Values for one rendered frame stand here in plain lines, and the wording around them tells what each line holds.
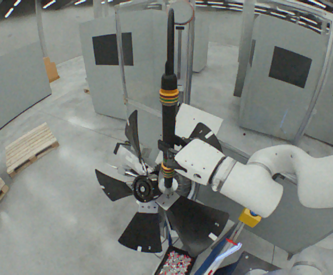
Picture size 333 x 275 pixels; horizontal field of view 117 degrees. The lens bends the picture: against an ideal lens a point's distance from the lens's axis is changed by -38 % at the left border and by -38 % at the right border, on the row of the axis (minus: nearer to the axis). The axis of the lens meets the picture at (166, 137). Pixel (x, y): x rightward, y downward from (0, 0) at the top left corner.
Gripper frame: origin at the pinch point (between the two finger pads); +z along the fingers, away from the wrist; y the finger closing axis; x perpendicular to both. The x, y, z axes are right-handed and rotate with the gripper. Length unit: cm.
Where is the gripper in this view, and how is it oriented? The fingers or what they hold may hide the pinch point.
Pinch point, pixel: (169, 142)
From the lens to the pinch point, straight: 44.9
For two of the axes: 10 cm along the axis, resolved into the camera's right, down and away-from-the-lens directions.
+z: -7.5, -4.2, 5.0
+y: 6.6, -4.8, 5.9
